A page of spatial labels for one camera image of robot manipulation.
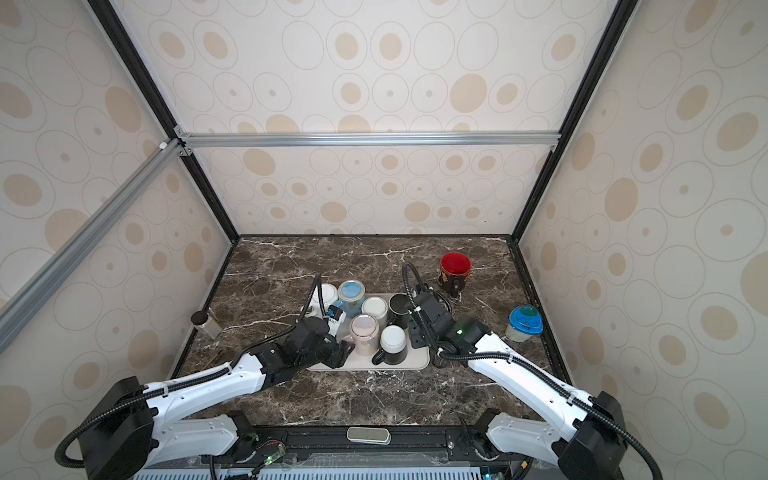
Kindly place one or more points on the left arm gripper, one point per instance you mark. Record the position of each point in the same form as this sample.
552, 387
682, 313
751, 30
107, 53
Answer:
339, 353

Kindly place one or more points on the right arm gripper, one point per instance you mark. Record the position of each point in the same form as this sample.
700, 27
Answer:
415, 338

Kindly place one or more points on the white ribbed mug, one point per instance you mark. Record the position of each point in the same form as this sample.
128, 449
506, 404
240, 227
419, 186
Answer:
322, 298

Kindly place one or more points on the black skull mug red inside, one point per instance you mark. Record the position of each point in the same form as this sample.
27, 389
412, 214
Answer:
455, 269

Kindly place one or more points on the pink iridescent mug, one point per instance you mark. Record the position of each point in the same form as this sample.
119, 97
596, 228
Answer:
365, 331

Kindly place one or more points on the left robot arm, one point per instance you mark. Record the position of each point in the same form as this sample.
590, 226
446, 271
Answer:
133, 425

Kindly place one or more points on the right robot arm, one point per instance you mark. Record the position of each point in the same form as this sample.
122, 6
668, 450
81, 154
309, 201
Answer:
583, 435

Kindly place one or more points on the black mug white rim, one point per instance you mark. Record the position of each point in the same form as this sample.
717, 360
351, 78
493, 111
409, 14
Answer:
399, 312

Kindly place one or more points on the black and white mug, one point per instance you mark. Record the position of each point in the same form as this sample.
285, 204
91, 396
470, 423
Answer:
392, 346

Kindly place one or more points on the plain white mug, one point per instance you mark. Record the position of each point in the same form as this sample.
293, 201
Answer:
378, 308

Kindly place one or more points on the blue butterfly mug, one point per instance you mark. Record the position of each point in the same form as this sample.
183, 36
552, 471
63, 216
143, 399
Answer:
350, 296

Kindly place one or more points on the beige plastic tray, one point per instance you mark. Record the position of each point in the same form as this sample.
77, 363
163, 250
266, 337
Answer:
417, 358

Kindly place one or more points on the cup with blue lid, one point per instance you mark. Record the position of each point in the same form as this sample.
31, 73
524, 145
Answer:
524, 322

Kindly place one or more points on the small glass jar dark lid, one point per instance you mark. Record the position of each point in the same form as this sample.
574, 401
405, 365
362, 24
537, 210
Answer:
206, 323

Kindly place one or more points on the grey oval base badge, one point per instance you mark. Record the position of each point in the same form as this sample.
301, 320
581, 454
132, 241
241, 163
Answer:
368, 435

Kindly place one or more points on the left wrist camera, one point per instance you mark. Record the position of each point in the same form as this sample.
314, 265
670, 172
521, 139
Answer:
336, 316

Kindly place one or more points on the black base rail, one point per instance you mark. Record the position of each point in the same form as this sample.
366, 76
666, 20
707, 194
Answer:
323, 452

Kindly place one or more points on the horizontal aluminium rail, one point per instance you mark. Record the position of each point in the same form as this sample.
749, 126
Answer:
369, 139

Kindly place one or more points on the diagonal aluminium rail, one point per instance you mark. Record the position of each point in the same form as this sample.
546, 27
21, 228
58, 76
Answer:
22, 308

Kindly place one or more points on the black corner frame post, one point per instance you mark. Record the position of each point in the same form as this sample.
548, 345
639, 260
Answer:
618, 21

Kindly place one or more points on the black left corner post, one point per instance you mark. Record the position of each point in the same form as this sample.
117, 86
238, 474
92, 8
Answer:
107, 16

